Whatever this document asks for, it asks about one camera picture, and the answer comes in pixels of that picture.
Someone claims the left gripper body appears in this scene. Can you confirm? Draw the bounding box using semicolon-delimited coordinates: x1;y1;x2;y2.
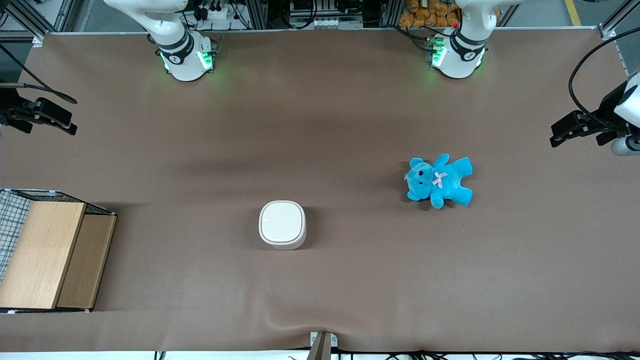
597;81;633;147

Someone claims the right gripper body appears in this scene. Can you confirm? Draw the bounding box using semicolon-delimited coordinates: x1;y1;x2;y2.
0;99;36;134

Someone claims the white trash can lid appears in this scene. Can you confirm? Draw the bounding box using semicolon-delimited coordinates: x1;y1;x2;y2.
259;200;306;244

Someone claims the white square trash can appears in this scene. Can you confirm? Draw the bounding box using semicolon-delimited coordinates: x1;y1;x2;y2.
258;200;307;250

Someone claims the blue teddy bear plush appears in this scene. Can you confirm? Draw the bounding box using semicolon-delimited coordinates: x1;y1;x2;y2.
404;153;474;210

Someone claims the orange plush toys pile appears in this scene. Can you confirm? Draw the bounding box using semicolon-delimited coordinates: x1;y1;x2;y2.
398;0;501;29

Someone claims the white power strip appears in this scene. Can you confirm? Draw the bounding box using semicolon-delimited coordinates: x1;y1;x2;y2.
199;4;237;22

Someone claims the brown table cover mat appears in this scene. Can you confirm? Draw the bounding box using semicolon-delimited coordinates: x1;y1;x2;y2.
0;27;640;353

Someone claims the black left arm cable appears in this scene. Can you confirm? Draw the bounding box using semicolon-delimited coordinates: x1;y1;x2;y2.
568;27;640;127

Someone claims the aluminium frame post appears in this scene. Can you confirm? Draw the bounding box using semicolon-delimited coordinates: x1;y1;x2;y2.
0;0;76;46
597;0;640;41

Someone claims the wooden shelf with wire rack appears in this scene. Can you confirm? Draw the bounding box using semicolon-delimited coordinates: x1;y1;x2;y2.
0;188;118;314

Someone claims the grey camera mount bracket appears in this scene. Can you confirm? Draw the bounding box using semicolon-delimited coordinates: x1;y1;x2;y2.
307;331;339;360

